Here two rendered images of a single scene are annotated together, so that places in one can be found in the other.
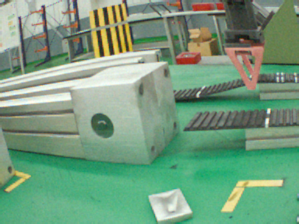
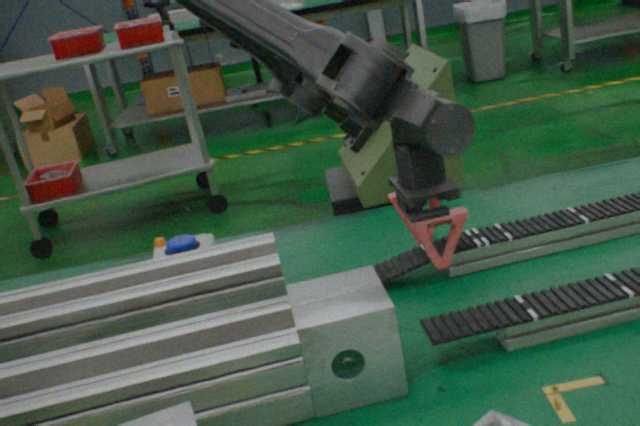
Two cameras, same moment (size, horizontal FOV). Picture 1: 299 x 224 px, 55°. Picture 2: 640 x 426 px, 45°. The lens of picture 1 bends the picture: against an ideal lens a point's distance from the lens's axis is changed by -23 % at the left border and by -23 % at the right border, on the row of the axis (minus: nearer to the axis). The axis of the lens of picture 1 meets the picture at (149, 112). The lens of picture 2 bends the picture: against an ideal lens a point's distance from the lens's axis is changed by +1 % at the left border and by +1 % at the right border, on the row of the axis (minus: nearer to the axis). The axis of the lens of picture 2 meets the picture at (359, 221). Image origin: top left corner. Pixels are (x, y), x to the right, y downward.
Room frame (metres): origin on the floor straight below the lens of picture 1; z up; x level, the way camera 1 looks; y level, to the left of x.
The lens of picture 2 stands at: (-0.13, 0.37, 1.19)
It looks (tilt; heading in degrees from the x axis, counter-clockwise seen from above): 21 degrees down; 325
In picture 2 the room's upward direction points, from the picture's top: 10 degrees counter-clockwise
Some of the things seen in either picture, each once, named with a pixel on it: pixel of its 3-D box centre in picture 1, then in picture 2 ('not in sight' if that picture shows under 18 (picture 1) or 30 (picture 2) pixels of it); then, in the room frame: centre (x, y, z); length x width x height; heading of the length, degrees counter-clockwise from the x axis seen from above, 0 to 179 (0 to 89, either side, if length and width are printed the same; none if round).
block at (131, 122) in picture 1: (130, 107); (343, 332); (0.44, 0.02, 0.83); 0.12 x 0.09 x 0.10; 153
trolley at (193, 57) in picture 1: (208, 40); (95, 128); (3.67, -0.78, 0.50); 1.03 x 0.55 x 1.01; 70
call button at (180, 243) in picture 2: not in sight; (182, 245); (0.79, 0.03, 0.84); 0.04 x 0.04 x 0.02
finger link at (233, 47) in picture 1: (248, 60); (434, 228); (0.51, -0.17, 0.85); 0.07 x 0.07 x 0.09; 63
